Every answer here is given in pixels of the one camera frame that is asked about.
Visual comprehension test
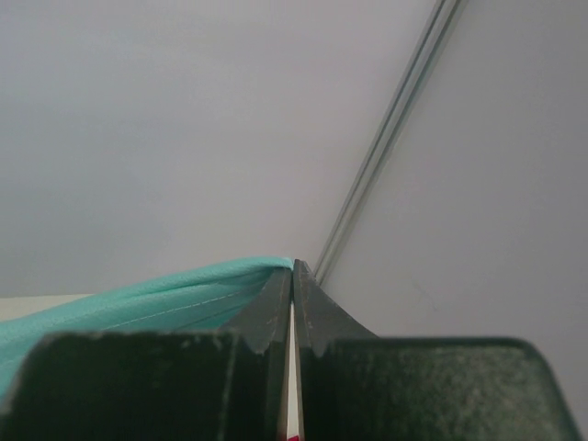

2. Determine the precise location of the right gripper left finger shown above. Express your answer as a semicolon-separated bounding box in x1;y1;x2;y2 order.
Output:
1;268;292;440

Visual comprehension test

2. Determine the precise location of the teal t-shirt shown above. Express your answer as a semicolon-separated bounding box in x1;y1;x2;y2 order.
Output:
1;256;294;396

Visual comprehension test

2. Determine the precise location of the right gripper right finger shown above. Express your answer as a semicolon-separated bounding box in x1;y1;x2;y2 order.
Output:
292;260;582;440

